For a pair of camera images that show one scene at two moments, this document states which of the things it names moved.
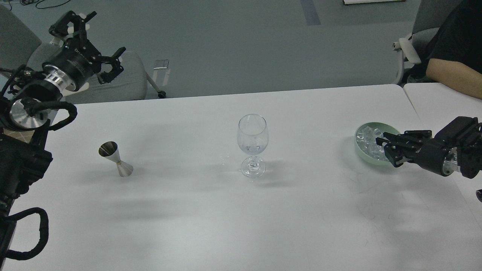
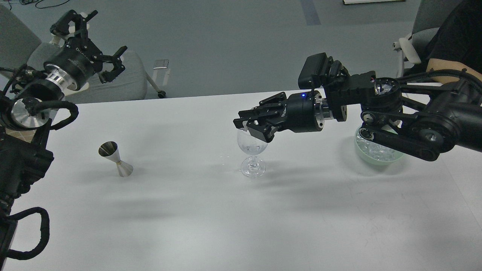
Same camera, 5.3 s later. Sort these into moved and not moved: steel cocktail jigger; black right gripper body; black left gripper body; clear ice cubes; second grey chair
Moved: black right gripper body
Not moved: second grey chair; black left gripper body; steel cocktail jigger; clear ice cubes
